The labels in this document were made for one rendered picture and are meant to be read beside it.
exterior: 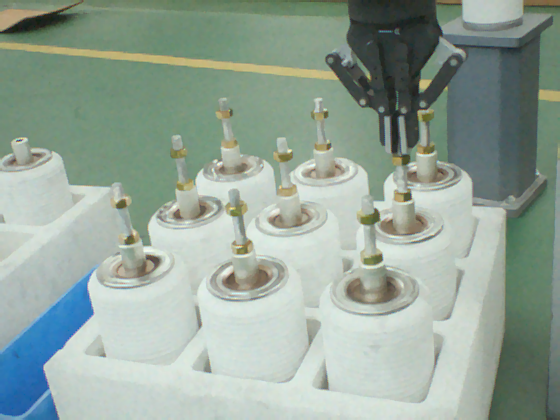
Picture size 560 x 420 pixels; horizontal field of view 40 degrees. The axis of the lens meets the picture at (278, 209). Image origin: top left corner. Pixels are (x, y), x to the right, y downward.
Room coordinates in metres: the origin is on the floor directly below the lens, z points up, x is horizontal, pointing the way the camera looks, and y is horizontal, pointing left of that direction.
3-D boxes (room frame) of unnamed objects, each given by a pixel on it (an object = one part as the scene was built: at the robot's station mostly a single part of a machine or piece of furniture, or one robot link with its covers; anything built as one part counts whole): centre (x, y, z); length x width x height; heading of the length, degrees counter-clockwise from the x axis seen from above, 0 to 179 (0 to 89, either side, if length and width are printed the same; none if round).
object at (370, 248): (0.55, -0.07, 0.30); 0.01 x 0.01 x 0.08; 68
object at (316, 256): (0.71, -0.01, 0.16); 0.10 x 0.10 x 0.18
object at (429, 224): (0.66, -0.12, 0.25); 0.08 x 0.08 x 0.01
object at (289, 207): (0.71, -0.01, 0.26); 0.02 x 0.02 x 0.03
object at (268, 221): (0.71, -0.01, 0.25); 0.08 x 0.08 x 0.01
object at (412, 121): (0.65, -0.14, 0.36); 0.03 x 0.01 x 0.05; 59
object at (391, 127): (0.67, -0.11, 0.35); 0.02 x 0.01 x 0.04; 149
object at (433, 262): (0.66, -0.12, 0.16); 0.10 x 0.10 x 0.18
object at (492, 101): (1.20, -0.38, 0.15); 0.15 x 0.15 x 0.30; 50
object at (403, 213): (0.66, -0.12, 0.26); 0.02 x 0.02 x 0.03
